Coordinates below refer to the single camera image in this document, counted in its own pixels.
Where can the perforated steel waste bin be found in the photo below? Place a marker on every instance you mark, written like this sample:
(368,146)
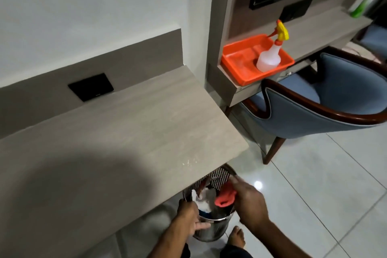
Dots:
(211,232)

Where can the blue armchair dark wood frame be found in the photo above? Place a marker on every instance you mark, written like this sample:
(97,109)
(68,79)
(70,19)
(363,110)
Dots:
(375,38)
(341,85)

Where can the person's right hand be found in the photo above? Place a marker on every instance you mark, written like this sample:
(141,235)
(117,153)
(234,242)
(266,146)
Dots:
(251,205)

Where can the person's left fingers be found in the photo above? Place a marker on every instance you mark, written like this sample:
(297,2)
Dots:
(202,226)

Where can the person's dark shorts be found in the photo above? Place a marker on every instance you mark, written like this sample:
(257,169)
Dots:
(234,252)

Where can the red cloth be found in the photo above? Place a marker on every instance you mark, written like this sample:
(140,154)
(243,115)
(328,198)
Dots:
(225,197)

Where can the person's left hand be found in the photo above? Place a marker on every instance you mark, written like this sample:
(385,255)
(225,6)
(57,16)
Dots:
(187,214)

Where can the black wall socket plate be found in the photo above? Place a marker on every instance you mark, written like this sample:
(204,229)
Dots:
(296,9)
(90,87)

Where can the person's left forearm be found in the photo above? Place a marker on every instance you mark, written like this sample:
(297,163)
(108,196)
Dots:
(169,241)

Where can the white crumpled paper waste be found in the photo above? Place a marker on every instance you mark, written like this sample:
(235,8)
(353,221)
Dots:
(206,202)

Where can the person's bare foot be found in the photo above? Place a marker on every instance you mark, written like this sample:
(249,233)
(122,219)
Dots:
(236,236)

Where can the orange plastic tray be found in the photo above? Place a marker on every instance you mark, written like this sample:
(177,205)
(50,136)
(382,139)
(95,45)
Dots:
(242,58)

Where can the person's right forearm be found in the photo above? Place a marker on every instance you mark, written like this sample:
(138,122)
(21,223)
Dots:
(279,242)

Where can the green plastic bottle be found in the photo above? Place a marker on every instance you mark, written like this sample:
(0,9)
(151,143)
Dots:
(364,2)

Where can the person's right fingers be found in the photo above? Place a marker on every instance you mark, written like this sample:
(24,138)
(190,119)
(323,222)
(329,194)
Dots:
(238,183)

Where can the white spray bottle yellow trigger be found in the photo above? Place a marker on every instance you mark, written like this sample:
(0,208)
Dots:
(269,58)

